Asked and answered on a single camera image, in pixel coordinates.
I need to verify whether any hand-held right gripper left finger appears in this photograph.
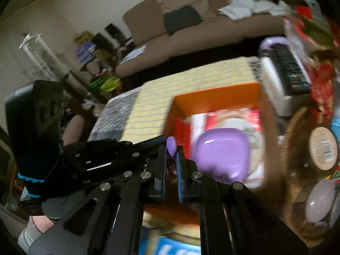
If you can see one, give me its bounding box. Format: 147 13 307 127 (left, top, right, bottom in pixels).
29 145 168 255

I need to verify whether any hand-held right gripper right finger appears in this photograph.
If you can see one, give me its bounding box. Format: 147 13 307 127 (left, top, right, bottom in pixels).
176 146 310 255

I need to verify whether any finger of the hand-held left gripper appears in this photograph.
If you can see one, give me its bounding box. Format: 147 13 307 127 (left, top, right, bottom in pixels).
45 153 158 200
64 135 168 163

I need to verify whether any red cartoon cat box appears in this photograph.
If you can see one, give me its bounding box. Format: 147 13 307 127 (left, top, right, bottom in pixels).
175 108 264 190

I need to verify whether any orange cardboard box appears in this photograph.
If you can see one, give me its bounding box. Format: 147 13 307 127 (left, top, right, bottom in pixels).
143 82 266 227

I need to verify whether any grey patterned cloth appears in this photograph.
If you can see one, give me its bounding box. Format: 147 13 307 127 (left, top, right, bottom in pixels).
87 87 142 142

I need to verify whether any green bag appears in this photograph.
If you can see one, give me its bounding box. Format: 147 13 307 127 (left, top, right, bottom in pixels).
90 76 123 93

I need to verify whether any blue cardboard box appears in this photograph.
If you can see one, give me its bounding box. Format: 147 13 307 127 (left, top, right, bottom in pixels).
156 234 203 255

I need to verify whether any white drying rack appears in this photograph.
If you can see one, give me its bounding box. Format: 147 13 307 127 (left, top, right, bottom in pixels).
18 33 58 81

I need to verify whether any yellow checked cloth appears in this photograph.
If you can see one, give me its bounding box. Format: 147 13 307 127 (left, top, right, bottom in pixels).
126 57 256 144

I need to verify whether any brown wicker basket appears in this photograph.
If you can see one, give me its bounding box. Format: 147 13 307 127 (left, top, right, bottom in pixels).
278 106 340 241

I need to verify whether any pale purple round lid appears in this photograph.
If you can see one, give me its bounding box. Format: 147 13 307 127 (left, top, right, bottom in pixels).
305 179 334 223

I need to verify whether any beige sofa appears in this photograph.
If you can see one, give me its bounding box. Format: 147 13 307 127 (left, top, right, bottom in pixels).
115 0 289 78

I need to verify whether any round brown lidded tub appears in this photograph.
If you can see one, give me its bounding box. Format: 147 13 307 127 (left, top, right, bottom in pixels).
307 126 340 173

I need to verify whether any black remote control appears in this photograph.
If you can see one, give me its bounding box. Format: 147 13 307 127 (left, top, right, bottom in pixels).
273 43 312 95

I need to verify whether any dark grey cushion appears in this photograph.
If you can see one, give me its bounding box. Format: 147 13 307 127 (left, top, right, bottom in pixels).
163 5 203 35

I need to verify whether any red snack packet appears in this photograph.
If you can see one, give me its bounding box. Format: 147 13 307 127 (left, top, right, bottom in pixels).
310 63 338 119

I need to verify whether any white clothes pile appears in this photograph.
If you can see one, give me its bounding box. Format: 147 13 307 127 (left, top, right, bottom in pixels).
217 0 296 21

